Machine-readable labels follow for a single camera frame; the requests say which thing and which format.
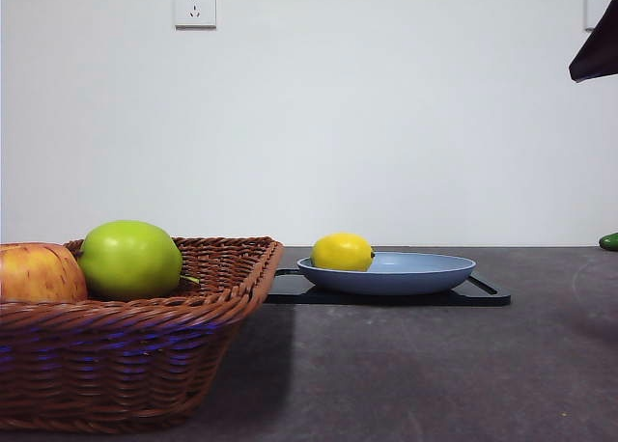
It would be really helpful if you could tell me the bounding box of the red yellow apple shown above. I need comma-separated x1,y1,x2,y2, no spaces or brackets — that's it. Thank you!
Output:
0,241,89,304

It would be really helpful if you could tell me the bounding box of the white wall socket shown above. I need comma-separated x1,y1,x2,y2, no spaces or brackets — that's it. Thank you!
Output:
585,0,611,32
174,0,218,31

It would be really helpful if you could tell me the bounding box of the blue round plate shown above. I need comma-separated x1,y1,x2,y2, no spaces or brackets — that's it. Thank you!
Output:
295,251,478,296

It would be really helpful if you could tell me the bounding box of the brown wicker basket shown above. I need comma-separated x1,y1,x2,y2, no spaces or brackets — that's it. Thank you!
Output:
0,235,285,433

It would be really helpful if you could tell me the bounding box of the black flat tray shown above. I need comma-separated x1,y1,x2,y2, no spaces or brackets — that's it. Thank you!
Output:
264,266,512,307

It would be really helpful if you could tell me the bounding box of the yellow lemon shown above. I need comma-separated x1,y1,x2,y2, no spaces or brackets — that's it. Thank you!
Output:
310,232,377,273

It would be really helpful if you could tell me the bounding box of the green apple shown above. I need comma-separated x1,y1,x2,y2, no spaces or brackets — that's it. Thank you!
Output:
77,219,200,301

